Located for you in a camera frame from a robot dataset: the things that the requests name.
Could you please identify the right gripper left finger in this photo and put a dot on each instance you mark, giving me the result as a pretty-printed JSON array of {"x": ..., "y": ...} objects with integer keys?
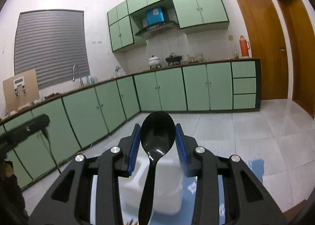
[{"x": 129, "y": 147}]

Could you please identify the light blue table mat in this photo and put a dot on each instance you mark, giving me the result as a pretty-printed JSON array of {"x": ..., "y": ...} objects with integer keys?
[{"x": 105, "y": 206}]

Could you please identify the orange thermos flask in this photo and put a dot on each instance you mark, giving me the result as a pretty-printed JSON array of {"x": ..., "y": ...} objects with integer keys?
[{"x": 244, "y": 46}]

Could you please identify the grey window blind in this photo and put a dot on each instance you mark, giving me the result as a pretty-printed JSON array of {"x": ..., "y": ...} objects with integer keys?
[{"x": 53, "y": 43}]

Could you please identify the green lower kitchen cabinets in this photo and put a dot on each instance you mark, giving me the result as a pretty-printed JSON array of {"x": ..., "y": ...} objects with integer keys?
[{"x": 83, "y": 117}]

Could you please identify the black wok on stove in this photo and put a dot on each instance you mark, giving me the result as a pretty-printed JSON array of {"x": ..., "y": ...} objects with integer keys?
[{"x": 173, "y": 59}]

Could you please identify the green upper kitchen cabinets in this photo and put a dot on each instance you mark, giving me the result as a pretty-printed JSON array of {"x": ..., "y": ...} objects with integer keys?
[{"x": 129, "y": 17}]

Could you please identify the white cooking pot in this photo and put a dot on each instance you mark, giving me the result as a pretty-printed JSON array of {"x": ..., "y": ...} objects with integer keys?
[{"x": 154, "y": 62}]

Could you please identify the black range hood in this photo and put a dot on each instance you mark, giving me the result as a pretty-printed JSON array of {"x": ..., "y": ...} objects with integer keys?
[{"x": 156, "y": 29}]

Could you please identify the green kitchen cabinets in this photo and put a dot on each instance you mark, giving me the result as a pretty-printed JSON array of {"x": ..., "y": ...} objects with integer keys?
[
  {"x": 129, "y": 17},
  {"x": 83, "y": 117}
]

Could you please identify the dark blue table mat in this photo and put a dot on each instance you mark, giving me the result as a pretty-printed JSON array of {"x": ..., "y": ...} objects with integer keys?
[{"x": 190, "y": 192}]

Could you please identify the black plastic spoon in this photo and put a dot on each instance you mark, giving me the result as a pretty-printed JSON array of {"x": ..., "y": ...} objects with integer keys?
[{"x": 157, "y": 137}]

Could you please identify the cardboard sheet with packaging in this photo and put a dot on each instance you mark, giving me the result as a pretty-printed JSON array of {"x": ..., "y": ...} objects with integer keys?
[{"x": 20, "y": 90}]

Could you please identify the brown wooden door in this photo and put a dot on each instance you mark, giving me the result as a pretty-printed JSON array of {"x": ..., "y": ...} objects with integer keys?
[
  {"x": 267, "y": 43},
  {"x": 301, "y": 36}
]

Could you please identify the blue box above hood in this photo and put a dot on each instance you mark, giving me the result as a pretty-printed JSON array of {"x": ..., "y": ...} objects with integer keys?
[{"x": 155, "y": 15}]

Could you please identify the glass jar on counter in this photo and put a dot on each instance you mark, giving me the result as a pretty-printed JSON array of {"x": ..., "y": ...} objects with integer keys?
[{"x": 235, "y": 54}]

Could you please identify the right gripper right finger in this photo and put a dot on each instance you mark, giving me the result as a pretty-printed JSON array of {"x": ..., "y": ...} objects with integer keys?
[{"x": 186, "y": 146}]

